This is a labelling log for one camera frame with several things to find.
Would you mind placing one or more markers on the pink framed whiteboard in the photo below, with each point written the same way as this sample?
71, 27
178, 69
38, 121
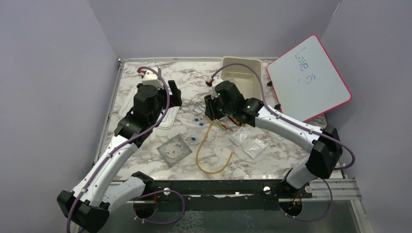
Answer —
306, 82

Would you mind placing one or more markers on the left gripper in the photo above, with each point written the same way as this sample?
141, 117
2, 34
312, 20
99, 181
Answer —
175, 99

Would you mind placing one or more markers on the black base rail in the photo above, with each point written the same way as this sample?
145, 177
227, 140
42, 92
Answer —
216, 195

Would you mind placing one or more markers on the small clear zip bag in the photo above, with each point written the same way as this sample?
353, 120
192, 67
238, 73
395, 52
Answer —
239, 136

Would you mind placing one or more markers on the metal crucible tongs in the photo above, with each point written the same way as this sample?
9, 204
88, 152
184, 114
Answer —
201, 115

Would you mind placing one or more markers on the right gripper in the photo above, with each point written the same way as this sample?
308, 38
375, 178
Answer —
210, 111

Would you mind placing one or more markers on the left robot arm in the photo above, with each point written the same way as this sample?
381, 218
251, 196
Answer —
90, 203

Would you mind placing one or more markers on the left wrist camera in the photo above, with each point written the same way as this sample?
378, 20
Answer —
149, 78

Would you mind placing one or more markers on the beige plastic storage bin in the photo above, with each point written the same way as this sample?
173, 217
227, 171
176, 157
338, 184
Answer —
244, 79

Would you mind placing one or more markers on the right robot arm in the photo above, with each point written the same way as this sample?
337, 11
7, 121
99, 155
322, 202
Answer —
322, 145

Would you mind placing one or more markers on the white bin lid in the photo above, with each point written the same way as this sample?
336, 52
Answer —
167, 121

